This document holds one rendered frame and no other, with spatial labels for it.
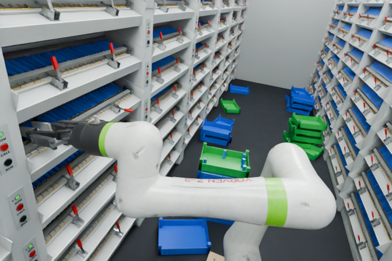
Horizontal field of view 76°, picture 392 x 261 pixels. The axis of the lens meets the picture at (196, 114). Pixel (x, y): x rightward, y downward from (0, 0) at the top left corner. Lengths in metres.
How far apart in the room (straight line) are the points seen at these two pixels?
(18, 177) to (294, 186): 0.69
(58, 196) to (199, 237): 0.99
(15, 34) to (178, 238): 1.38
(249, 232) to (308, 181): 0.36
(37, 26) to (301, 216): 0.76
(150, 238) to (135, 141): 1.18
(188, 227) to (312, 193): 1.20
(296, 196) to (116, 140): 0.44
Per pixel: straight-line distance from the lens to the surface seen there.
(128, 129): 0.60
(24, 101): 0.76
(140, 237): 1.72
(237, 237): 1.01
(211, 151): 1.70
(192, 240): 1.71
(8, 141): 0.73
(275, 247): 1.82
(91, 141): 0.66
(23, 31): 0.71
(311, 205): 0.66
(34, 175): 0.84
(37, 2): 0.81
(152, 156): 0.59
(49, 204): 0.98
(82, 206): 1.19
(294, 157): 0.77
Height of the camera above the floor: 1.36
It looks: 26 degrees down
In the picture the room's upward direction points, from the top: 7 degrees clockwise
